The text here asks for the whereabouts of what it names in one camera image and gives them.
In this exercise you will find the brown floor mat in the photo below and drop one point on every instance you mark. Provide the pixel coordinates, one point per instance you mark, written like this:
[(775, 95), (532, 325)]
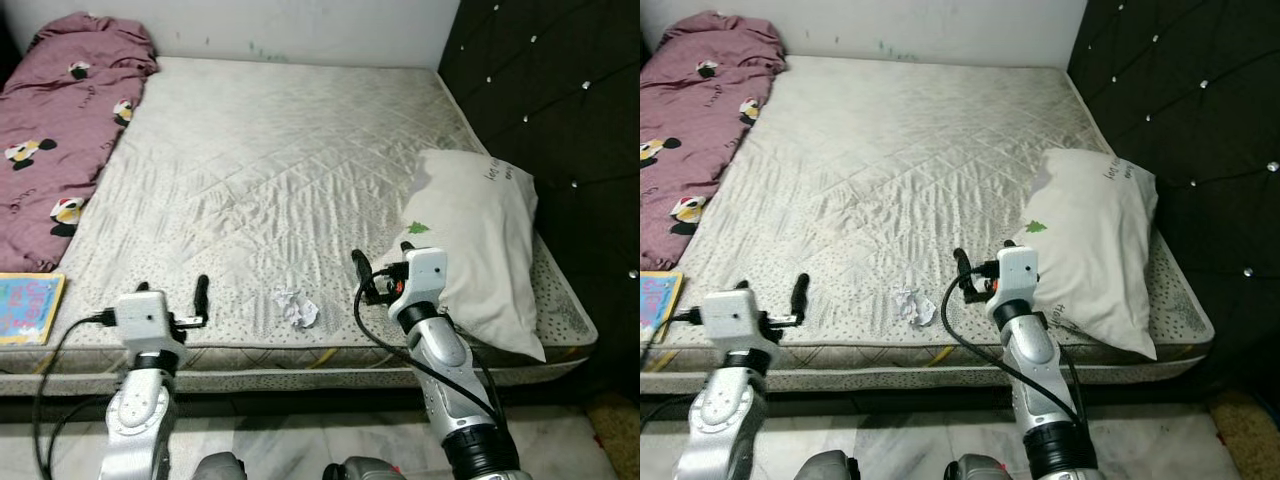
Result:
[(1248, 435), (615, 440)]

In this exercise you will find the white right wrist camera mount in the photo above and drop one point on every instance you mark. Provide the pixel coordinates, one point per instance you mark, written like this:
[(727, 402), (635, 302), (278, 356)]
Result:
[(1018, 272), (425, 275)]

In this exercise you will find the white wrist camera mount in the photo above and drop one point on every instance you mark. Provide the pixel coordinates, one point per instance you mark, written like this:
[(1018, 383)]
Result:
[(425, 275), (145, 318), (1018, 272), (730, 316)]

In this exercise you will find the silver robot leg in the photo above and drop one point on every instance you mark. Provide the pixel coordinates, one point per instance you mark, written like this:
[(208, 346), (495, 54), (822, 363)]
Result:
[(978, 469), (825, 467), (362, 470), (218, 468)]

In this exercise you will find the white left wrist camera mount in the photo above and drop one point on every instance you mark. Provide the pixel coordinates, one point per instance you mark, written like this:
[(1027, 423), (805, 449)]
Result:
[(145, 318), (730, 316)]

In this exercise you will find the black tufted headboard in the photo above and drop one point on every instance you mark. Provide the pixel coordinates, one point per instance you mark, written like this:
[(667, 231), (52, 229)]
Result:
[(570, 120), (1200, 110)]

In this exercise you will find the white quilted mattress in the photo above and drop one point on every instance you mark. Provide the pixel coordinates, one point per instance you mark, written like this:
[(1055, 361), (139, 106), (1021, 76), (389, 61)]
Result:
[(270, 180), (880, 180)]

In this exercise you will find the patterned bed base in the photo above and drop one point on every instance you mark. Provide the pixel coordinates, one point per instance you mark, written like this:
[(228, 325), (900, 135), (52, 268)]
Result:
[(900, 372), (300, 372)]

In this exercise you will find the white paper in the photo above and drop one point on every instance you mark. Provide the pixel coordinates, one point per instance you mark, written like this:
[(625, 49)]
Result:
[(298, 310), (914, 306)]

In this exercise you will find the purple cartoon print blanket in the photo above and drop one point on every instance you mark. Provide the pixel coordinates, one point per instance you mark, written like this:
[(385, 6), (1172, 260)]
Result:
[(60, 130), (690, 130)]

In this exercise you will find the white pillow green tree print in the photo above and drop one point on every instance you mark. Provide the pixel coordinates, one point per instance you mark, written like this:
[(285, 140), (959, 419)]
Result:
[(480, 230), (1095, 230)]

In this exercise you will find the silver right robot leg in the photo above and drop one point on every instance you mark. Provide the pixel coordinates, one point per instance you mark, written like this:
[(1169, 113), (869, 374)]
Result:
[(978, 469), (362, 470)]

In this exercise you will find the silver left robot leg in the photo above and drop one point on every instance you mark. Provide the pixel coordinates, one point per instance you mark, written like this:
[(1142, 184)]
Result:
[(825, 467), (218, 468)]

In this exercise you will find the colourful yellow-edged children's book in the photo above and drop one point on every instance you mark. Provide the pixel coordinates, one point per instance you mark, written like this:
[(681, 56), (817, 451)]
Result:
[(658, 305), (28, 310)]

